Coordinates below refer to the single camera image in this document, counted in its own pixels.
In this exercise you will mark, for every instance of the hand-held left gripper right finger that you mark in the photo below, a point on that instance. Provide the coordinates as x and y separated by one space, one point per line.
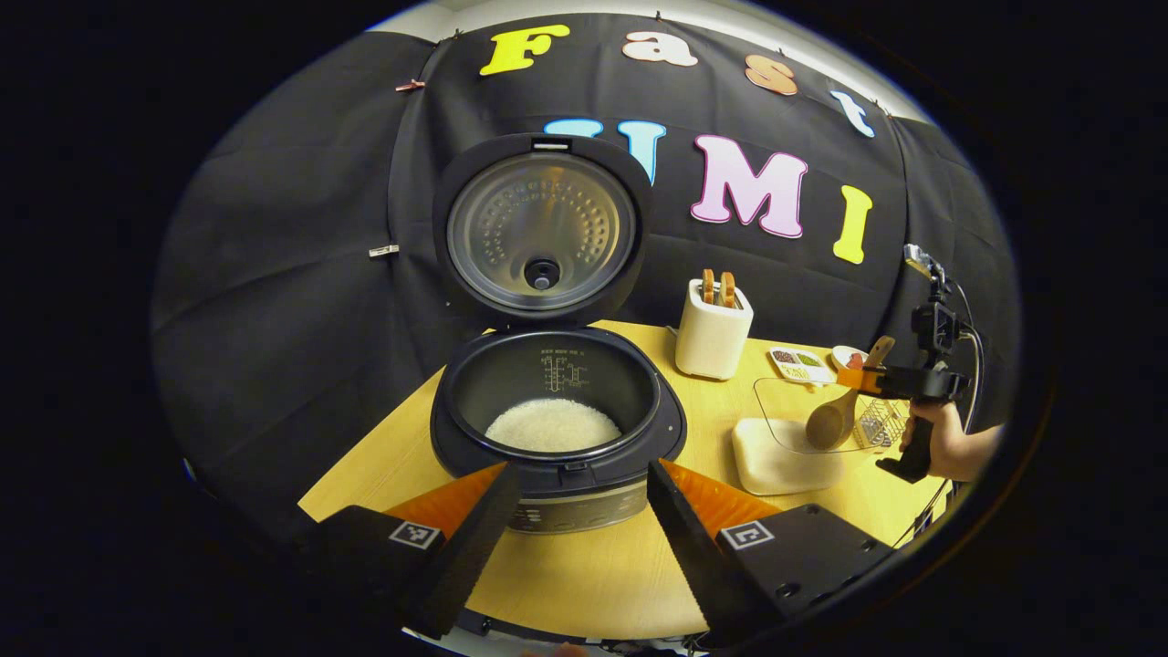
689 547

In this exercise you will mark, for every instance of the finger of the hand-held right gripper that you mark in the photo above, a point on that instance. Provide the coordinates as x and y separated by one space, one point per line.
860 379

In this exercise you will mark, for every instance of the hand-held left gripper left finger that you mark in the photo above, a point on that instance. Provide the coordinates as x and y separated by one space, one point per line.
474 547

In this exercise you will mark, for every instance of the wooden spoon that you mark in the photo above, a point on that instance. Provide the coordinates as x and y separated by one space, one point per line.
829 424

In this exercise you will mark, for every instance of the white rice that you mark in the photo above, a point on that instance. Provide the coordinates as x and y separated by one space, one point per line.
552 427

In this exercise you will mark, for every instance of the black rice cooker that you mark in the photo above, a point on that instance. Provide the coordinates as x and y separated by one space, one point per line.
547 365

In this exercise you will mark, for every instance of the white round plate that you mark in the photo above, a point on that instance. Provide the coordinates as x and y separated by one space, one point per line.
844 354

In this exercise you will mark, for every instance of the white divided bean dish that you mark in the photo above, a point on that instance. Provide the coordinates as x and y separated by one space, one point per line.
798 365

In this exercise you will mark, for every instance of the white toaster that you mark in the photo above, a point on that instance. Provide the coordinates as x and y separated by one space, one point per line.
712 338

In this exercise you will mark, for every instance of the toasted bread slice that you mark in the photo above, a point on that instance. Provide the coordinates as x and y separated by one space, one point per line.
707 287
728 290

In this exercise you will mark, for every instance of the silver cloth clip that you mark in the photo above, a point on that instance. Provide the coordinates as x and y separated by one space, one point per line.
383 250

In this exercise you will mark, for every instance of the black backdrop cloth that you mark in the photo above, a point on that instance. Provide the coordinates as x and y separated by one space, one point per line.
274 274

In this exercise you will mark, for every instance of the copper cloth clip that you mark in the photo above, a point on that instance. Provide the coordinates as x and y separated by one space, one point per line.
411 86

